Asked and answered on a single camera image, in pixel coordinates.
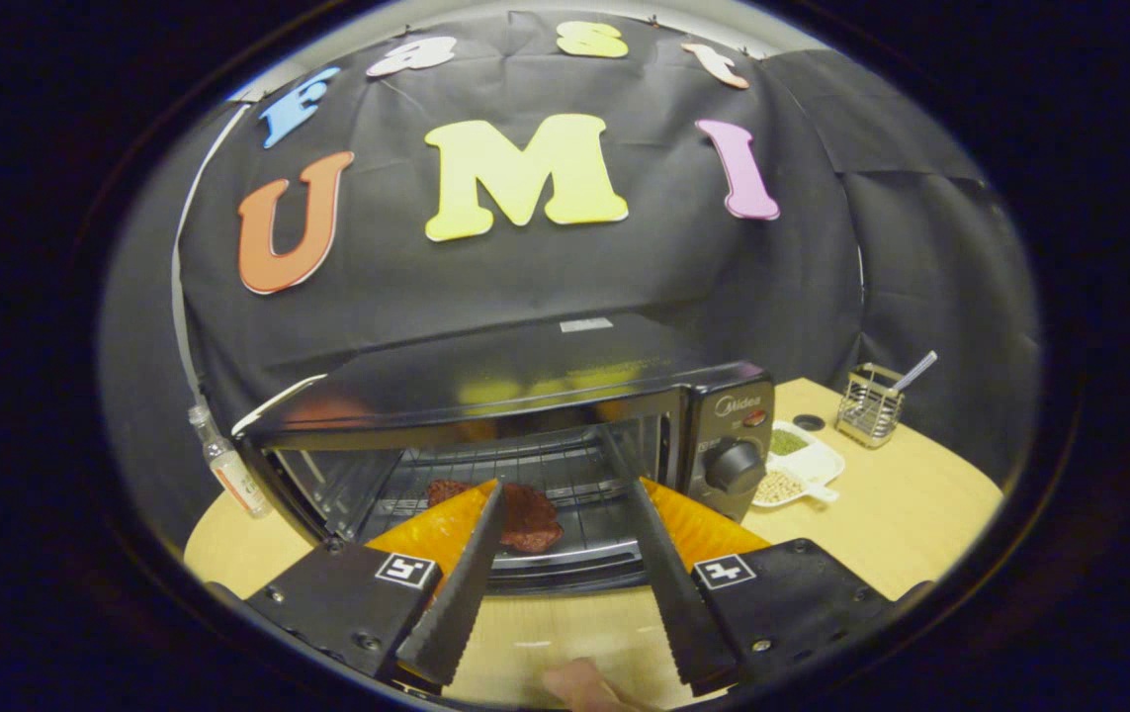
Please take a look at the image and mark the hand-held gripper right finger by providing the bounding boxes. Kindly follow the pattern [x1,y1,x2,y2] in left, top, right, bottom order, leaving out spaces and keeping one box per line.
[629,475,907,696]

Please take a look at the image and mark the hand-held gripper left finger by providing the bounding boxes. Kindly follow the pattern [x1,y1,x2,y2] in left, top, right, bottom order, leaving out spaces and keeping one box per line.
[243,480,508,693]

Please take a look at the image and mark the brown meat slice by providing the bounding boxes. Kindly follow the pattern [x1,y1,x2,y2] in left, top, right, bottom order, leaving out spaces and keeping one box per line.
[426,479,565,555]

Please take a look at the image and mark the black toaster oven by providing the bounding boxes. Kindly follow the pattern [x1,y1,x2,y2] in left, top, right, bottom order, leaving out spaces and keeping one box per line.
[231,314,776,594]

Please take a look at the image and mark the white divided dish with beans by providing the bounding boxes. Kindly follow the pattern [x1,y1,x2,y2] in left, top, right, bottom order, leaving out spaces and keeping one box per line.
[752,420,846,509]

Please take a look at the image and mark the small labelled glass bottle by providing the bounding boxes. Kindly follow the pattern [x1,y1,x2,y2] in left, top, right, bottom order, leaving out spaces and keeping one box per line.
[189,403,274,519]

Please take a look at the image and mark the white flat board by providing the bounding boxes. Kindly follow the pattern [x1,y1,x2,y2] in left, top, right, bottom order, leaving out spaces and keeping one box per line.
[231,374,328,436]

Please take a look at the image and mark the metal spoon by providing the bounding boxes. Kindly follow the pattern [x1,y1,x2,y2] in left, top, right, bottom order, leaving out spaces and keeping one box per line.
[891,350,939,395]

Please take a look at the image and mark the black backdrop cloth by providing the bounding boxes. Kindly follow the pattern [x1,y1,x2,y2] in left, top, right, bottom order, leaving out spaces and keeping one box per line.
[100,10,1040,555]

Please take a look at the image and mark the metal wire utensil holder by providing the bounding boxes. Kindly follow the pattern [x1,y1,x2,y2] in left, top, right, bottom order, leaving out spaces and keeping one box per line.
[834,363,906,450]

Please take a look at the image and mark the white cable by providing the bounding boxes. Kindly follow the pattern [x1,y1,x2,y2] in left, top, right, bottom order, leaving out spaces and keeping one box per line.
[169,104,254,406]

